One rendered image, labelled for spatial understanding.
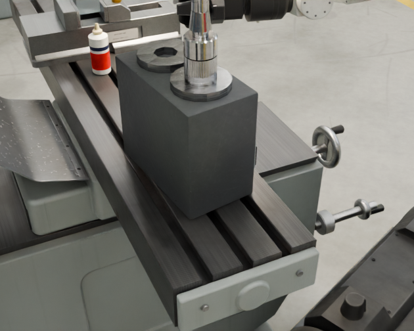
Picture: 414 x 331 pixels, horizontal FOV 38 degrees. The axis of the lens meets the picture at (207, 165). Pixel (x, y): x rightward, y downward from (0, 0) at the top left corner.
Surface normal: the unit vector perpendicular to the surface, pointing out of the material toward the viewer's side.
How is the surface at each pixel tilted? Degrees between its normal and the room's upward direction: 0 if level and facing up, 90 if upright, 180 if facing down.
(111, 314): 90
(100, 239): 90
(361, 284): 0
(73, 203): 90
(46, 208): 90
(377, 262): 0
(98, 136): 0
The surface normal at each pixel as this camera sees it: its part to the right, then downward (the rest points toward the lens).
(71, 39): 0.38, 0.55
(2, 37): 0.00, -0.80
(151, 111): -0.83, 0.33
